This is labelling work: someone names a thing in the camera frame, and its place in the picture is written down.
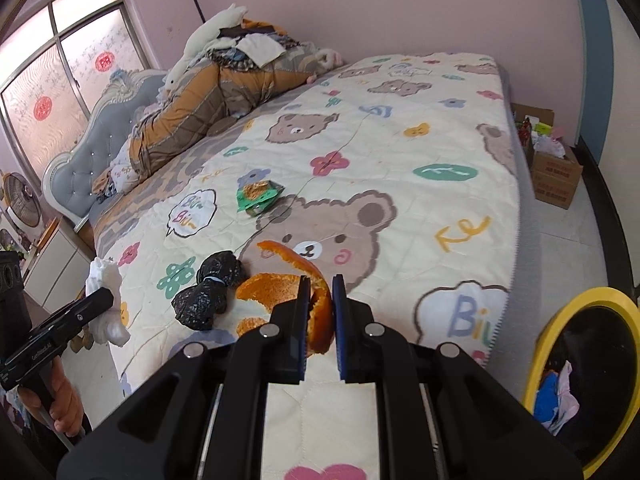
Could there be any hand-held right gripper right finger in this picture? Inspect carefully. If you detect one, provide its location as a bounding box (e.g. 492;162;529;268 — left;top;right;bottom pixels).
331;274;583;480

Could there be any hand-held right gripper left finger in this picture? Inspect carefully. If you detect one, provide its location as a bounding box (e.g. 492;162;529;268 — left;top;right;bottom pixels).
57;275;312;480

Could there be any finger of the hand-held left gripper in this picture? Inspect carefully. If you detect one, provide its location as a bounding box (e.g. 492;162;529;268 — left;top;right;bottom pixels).
30;287;115;343

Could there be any white tissue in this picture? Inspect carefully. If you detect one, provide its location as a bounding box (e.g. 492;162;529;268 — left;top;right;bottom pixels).
85;256;132;347

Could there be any orange peel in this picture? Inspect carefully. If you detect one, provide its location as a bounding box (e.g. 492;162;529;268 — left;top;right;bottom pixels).
234;240;334;356

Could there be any blue knotted glove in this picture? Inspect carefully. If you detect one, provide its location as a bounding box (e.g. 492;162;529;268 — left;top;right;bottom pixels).
532;372;562;425

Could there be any pink knotted glove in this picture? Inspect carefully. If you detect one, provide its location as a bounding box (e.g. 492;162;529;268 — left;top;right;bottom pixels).
542;360;581;437

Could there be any yellow bin with black liner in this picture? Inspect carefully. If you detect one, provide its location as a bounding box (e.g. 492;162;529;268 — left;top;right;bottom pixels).
521;287;639;480

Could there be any person's left hand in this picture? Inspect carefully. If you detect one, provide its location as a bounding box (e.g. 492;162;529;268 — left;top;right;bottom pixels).
20;359;86;437

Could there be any white cabinet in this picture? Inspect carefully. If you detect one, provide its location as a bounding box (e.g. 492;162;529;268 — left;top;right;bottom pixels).
22;219;96;317

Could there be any small tied black plastic bag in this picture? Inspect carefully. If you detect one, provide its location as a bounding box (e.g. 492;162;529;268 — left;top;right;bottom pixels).
171;250;247;332

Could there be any electric fan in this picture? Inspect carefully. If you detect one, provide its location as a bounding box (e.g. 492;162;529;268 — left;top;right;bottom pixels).
0;172;42;233

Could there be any blue tufted headboard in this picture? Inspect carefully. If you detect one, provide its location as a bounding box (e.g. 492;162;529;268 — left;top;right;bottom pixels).
42;69;169;229

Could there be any floral pillow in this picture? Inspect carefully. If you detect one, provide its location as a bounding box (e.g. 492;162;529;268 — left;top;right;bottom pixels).
92;144;143;202

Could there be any green snack wrapper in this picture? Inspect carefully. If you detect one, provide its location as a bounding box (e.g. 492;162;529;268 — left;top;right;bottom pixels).
236;179;286;217

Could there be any frosted window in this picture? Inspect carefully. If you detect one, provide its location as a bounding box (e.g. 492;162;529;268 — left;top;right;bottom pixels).
0;0;157;196

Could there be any brown folded quilt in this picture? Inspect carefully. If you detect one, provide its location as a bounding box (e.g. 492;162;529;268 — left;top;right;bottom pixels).
92;19;326;196

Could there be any cardboard box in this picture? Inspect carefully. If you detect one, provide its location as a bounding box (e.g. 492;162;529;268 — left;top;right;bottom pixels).
510;102;584;211

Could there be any white folded cloth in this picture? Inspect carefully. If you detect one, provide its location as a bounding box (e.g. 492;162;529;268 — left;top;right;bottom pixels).
236;34;286;67

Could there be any white plush toy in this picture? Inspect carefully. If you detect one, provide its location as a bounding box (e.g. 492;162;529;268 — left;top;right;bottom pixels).
165;4;249;92

